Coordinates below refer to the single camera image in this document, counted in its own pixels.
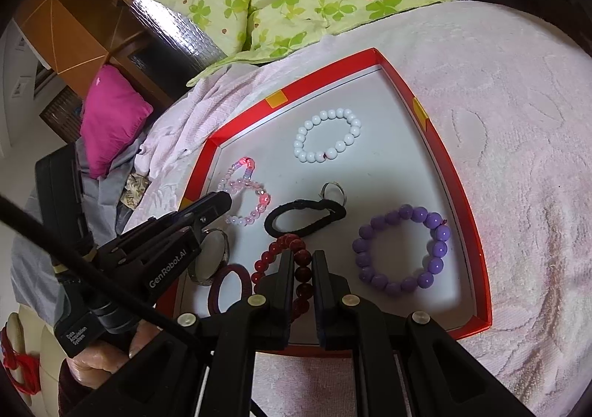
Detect silver bangle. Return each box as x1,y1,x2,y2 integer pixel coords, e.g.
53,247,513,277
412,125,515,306
188,229,230,287

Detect maroon hair tie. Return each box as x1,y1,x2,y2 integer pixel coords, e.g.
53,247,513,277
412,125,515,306
206,263,254,317

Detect dark red bead bracelet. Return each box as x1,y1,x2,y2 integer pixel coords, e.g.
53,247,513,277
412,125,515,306
250,233,315,321

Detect pink crystal bead bracelet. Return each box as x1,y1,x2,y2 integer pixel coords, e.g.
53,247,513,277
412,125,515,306
216,156,273,228

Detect black hair tie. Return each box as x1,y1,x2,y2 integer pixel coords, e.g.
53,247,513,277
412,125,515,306
263,198,349,239

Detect purple bead bracelet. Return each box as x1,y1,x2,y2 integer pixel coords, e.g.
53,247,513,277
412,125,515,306
351,204,453,298

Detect small silver ring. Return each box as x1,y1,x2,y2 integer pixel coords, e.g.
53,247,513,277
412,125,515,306
321,180,349,208

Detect white bead bracelet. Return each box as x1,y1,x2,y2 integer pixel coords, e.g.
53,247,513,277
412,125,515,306
293,107,363,165

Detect person's left hand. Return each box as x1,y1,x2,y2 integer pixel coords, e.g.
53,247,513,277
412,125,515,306
66,321,161,389

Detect grey blanket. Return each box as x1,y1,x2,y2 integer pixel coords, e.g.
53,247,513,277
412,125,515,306
11,132,145,325

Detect red fabric item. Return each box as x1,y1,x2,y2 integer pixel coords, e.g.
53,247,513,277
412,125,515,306
1,328,41,396

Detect magenta pillow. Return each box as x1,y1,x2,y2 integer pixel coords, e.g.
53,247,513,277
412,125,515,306
80,65,154,178

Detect red box lid tray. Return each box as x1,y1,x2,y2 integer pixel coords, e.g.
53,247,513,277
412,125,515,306
179,48,493,339

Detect silver foil mat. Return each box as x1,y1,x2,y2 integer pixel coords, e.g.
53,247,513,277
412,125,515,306
129,0,226,74

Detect orange wooden cabinet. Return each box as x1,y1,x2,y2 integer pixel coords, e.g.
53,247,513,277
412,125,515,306
14,0,169,106

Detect black cable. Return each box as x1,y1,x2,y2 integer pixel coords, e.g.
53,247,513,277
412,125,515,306
0,194,270,417

